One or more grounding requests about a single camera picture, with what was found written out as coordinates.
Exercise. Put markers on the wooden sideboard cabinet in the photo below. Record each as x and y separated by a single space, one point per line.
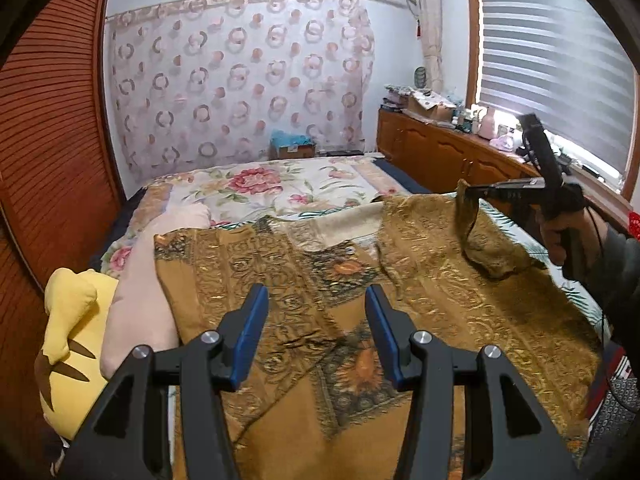
437 158

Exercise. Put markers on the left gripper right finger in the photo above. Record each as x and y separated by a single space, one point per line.
508 434

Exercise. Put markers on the pink bottle on cabinet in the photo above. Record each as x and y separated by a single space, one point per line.
487 128

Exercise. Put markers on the floral bed blanket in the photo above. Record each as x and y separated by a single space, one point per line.
289 189

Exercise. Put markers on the patterned sheer curtain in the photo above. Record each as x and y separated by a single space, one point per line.
198 83

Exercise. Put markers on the yellow Pikachu plush toy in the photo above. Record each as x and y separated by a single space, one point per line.
67 367

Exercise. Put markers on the person right hand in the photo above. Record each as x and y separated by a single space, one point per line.
587 229

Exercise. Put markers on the golden brown patterned scarf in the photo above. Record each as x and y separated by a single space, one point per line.
316 403

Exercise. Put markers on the open cardboard box on cabinet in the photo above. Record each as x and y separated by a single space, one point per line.
432 107

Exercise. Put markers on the wooden louvered wardrobe door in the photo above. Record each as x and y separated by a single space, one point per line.
60 191

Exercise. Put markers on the green glass jar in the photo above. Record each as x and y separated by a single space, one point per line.
420 77

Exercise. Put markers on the dark blue mattress edge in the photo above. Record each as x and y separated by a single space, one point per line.
407 182

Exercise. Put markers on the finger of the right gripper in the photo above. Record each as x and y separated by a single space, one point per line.
526 191
539 149

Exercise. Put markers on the cardboard box with blue cloth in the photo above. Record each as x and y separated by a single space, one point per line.
284 145

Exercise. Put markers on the striped window blind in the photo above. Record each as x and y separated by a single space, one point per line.
558 59

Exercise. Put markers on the beige pillow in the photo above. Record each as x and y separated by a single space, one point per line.
139 312

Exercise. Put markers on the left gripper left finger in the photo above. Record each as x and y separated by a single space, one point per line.
125 434

